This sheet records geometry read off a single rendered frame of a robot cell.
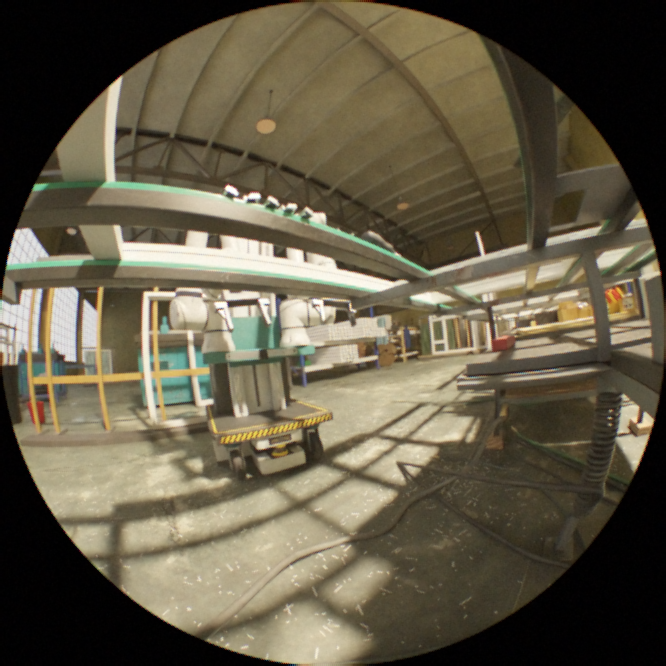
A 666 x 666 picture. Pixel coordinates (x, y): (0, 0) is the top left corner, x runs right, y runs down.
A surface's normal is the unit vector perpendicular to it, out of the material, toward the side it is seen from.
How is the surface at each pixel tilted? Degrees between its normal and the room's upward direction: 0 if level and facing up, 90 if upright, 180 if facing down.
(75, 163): 180
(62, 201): 90
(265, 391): 90
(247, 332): 90
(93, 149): 180
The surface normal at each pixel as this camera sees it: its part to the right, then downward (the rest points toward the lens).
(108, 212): 0.11, 0.99
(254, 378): 0.55, -0.13
